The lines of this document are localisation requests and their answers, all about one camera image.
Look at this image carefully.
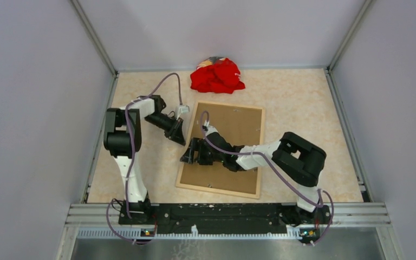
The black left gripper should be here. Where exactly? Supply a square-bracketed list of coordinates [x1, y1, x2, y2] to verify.
[144, 113, 185, 146]

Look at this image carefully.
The brown cardboard backing board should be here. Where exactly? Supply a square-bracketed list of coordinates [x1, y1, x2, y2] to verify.
[179, 103, 263, 196]

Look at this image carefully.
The red crumpled cloth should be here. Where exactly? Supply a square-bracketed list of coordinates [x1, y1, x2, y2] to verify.
[190, 56, 245, 94]

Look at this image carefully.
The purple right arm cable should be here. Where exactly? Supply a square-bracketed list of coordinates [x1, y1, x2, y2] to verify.
[199, 110, 335, 246]

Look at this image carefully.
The light wooden picture frame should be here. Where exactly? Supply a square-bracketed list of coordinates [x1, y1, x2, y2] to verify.
[174, 101, 266, 200]

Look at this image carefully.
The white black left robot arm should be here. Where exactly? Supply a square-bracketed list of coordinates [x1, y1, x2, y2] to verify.
[103, 95, 190, 224]

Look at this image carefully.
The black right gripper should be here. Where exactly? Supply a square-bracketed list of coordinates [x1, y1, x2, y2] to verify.
[180, 138, 225, 166]

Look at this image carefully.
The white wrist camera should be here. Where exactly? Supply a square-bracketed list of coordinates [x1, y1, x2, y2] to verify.
[201, 120, 218, 138]
[175, 105, 190, 119]

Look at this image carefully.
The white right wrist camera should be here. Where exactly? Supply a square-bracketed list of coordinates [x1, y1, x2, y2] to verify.
[201, 120, 218, 138]

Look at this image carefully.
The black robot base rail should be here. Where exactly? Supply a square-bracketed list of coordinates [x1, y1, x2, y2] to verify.
[118, 203, 330, 235]

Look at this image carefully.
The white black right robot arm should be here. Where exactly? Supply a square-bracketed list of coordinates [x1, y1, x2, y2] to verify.
[180, 131, 327, 226]

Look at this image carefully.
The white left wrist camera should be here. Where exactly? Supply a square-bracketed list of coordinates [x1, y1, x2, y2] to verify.
[175, 105, 190, 119]

